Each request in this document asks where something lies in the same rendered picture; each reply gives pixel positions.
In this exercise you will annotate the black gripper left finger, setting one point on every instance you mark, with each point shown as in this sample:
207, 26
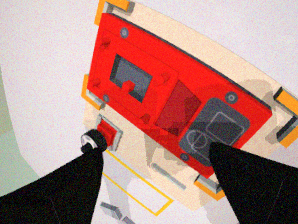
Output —
65, 196

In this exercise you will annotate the black and white wheel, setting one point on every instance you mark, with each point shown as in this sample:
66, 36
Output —
95, 138

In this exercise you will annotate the yellow rectangular outline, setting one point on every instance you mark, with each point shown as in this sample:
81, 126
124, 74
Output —
146, 182

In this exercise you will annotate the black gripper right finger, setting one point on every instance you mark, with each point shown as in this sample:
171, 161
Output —
260, 191

